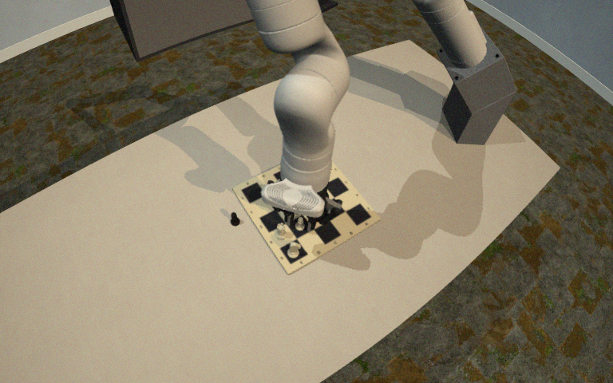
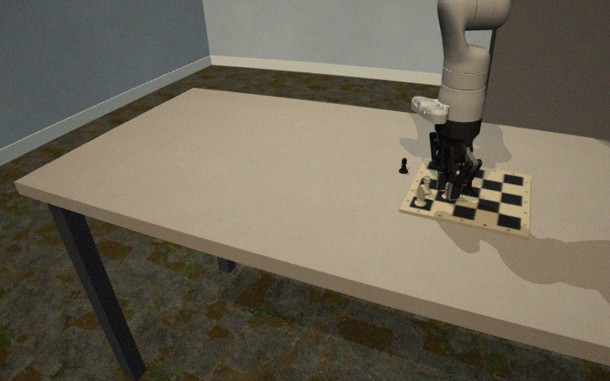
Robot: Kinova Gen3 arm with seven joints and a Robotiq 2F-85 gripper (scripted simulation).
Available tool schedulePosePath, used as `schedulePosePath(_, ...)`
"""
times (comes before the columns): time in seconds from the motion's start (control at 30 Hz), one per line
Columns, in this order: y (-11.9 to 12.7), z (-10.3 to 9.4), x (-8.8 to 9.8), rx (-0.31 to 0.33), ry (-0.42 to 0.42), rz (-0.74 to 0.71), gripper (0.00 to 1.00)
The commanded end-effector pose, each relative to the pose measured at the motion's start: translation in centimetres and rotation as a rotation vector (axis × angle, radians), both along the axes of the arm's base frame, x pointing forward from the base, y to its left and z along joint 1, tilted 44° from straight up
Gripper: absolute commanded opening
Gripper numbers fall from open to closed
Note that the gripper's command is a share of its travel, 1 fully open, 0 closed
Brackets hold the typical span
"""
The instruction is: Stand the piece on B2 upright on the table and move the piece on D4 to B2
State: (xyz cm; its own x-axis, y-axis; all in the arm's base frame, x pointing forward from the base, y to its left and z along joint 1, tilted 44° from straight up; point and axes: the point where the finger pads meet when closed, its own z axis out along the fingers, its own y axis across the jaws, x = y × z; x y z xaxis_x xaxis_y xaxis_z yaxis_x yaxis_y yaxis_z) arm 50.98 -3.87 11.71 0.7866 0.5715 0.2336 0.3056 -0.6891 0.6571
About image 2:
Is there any white knight chess piece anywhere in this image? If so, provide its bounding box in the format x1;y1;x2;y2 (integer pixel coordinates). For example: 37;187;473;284
414;184;428;207

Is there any white pawn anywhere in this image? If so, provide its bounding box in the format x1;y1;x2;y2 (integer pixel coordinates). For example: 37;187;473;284
442;182;449;200

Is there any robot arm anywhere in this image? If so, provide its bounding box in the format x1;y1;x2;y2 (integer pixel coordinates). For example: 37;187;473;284
411;0;512;124

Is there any black and cream chessboard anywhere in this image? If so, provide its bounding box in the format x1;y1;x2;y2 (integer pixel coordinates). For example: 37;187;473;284
400;157;531;240

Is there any white rook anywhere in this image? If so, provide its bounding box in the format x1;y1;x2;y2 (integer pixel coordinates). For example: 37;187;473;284
423;175;431;195

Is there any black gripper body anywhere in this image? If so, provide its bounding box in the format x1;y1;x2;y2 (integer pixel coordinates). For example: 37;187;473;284
434;118;482;164

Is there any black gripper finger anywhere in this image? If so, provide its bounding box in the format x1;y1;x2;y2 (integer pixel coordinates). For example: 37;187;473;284
430;132;450;191
446;145;482;201

